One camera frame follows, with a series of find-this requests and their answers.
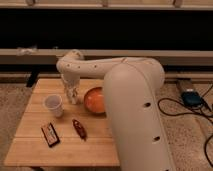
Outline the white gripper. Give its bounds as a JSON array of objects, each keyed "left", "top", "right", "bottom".
[{"left": 65, "top": 84, "right": 78, "bottom": 105}]

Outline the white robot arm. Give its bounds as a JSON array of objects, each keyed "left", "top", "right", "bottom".
[{"left": 56, "top": 50, "right": 176, "bottom": 171}]

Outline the orange ceramic bowl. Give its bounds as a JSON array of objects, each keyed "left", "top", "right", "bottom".
[{"left": 84, "top": 87, "right": 105, "bottom": 115}]

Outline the small dark red bottle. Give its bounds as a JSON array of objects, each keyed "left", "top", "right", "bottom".
[{"left": 72, "top": 119, "right": 87, "bottom": 140}]

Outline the white plastic cup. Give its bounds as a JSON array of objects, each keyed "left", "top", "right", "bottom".
[{"left": 43, "top": 94, "right": 63, "bottom": 118}]

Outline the wooden table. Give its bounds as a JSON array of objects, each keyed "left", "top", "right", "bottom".
[{"left": 4, "top": 79, "right": 119, "bottom": 167}]

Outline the dark snack packet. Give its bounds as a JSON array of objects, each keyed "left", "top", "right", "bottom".
[{"left": 41, "top": 123, "right": 60, "bottom": 148}]

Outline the long wooden bench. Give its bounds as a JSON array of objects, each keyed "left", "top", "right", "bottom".
[{"left": 0, "top": 48, "right": 213, "bottom": 66}]

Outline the blue power adapter box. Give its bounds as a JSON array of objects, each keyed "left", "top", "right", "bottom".
[{"left": 176, "top": 78, "right": 205, "bottom": 108}]

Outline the black cable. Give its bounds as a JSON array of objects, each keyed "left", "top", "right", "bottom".
[{"left": 157, "top": 83, "right": 213, "bottom": 168}]

